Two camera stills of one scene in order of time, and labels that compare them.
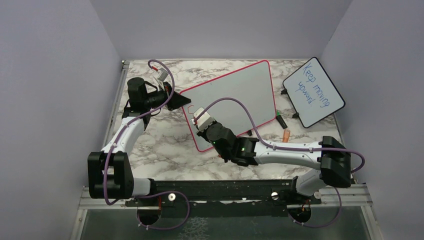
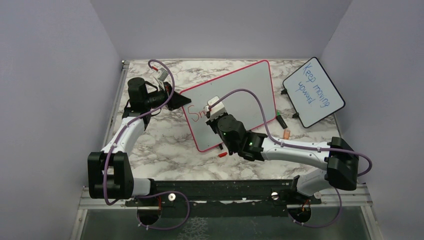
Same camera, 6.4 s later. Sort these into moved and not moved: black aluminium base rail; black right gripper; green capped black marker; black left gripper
Moved: black right gripper
Not moved: black left gripper; black aluminium base rail; green capped black marker
